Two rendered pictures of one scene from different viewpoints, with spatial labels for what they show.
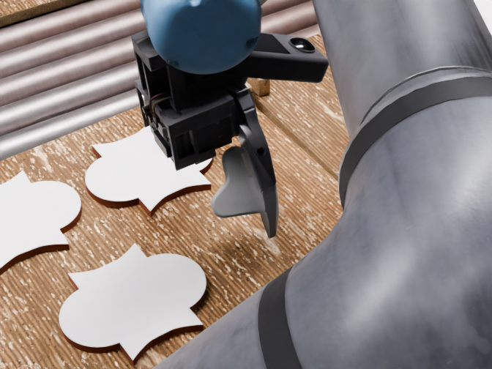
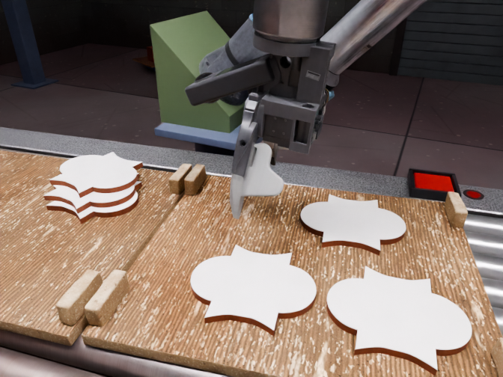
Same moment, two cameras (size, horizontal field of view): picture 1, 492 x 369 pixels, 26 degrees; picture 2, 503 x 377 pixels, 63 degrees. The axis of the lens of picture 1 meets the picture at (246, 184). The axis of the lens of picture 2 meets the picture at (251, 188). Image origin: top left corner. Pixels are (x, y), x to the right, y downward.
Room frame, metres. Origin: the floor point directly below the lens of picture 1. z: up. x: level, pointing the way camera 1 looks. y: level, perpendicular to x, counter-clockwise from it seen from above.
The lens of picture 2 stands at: (1.07, 0.35, 1.27)
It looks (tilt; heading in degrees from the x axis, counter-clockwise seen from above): 30 degrees down; 227
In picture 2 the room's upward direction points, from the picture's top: straight up
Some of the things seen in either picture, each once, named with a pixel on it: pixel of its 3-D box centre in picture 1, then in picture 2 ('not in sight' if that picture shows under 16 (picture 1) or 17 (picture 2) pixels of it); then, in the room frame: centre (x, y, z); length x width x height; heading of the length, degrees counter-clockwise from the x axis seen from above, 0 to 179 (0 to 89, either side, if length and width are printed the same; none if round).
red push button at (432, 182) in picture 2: not in sight; (433, 185); (0.43, 0.12, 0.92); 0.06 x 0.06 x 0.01; 31
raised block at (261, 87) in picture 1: (250, 73); (81, 295); (0.98, -0.01, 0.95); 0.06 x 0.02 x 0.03; 33
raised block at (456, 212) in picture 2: not in sight; (455, 209); (0.52, 0.19, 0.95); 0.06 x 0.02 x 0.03; 34
